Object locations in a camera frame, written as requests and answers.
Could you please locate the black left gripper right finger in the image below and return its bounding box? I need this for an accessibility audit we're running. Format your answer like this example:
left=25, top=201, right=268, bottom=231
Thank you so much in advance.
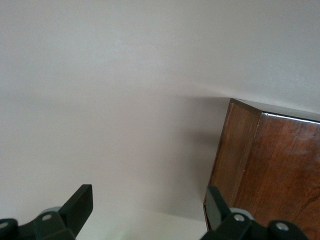
left=199, top=185, right=271, bottom=240

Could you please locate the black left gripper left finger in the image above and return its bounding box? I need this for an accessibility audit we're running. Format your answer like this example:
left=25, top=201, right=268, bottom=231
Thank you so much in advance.
left=16, top=184, right=94, bottom=240

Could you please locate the dark red-brown wooden cabinet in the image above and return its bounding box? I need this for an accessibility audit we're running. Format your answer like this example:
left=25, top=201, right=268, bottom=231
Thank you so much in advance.
left=202, top=97, right=320, bottom=240

